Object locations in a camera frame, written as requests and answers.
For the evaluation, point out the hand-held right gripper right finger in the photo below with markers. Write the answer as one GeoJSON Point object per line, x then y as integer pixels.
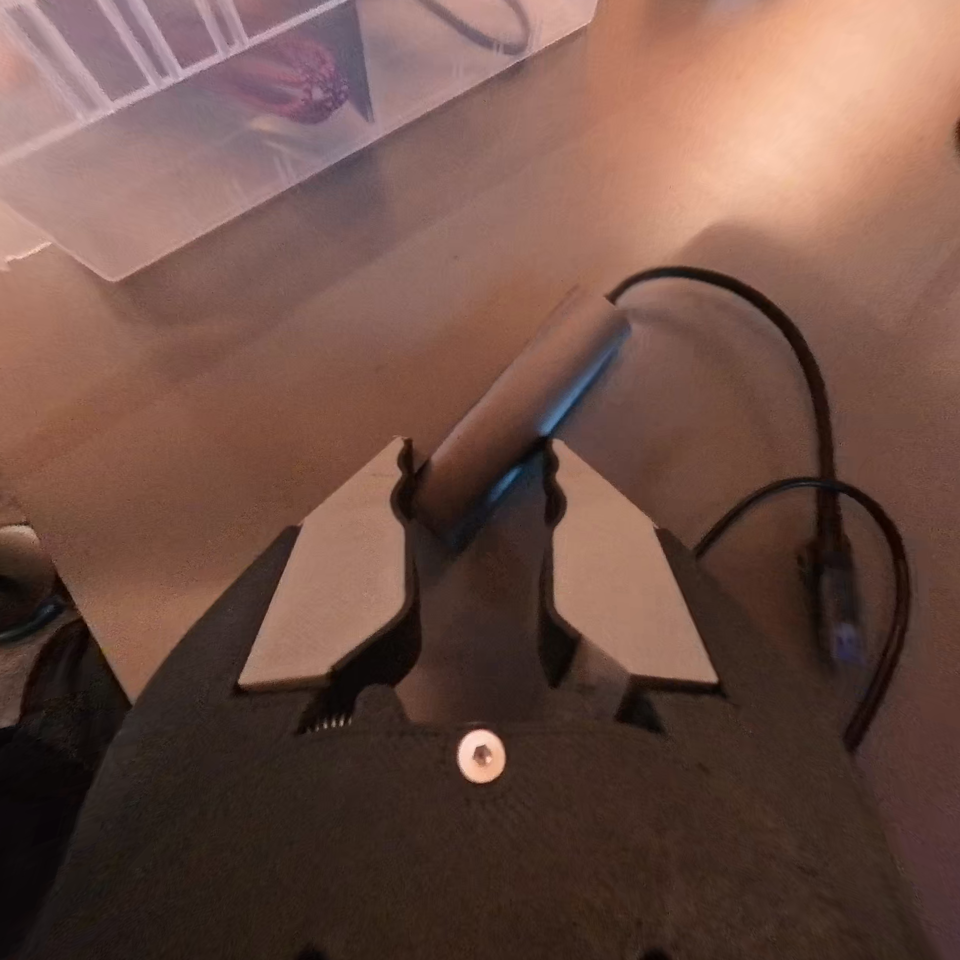
{"type": "Point", "coordinates": [622, 592]}

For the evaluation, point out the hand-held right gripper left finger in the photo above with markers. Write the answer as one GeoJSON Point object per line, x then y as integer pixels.
{"type": "Point", "coordinates": [337, 585]}

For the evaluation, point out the grey usb hub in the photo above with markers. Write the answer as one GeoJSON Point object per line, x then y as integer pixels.
{"type": "Point", "coordinates": [525, 390]}

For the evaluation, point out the purple mesh pouch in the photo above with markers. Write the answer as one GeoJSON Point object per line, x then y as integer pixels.
{"type": "Point", "coordinates": [300, 82]}

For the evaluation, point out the clear plastic organizer box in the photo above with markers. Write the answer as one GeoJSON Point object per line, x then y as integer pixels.
{"type": "Point", "coordinates": [187, 187]}

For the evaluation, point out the grey round object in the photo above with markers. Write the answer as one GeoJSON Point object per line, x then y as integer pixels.
{"type": "Point", "coordinates": [22, 570]}

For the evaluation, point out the dark cloth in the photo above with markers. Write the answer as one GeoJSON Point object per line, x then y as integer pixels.
{"type": "Point", "coordinates": [45, 735]}

